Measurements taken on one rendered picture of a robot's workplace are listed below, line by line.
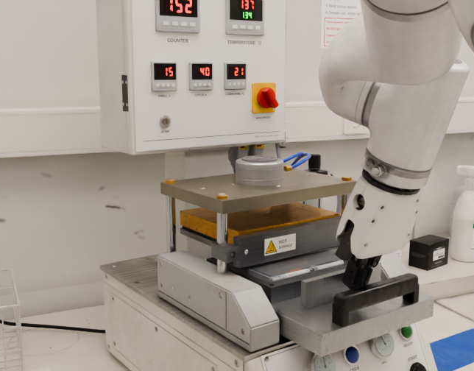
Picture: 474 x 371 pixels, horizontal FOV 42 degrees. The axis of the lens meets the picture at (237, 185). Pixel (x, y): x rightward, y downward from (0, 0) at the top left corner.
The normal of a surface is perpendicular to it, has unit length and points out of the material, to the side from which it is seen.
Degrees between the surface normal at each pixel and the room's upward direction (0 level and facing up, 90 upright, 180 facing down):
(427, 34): 146
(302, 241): 90
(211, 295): 90
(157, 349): 90
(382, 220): 109
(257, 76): 90
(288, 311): 0
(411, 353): 65
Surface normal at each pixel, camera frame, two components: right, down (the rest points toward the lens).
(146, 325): -0.81, 0.11
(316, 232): 0.58, 0.15
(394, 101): -0.64, 0.18
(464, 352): 0.00, -0.98
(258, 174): -0.11, 0.18
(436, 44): 0.32, 0.86
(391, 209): 0.51, 0.44
